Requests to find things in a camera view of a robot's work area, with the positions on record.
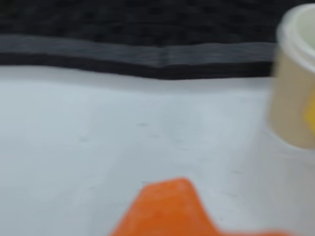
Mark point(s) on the yellow handwritten welcome sign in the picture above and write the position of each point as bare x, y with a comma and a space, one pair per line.
310, 115

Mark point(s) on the short black foam border strip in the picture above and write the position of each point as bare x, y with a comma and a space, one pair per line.
221, 60

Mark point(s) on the paper cup with green tag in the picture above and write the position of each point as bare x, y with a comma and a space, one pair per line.
288, 98

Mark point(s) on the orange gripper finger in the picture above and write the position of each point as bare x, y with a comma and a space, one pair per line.
169, 211

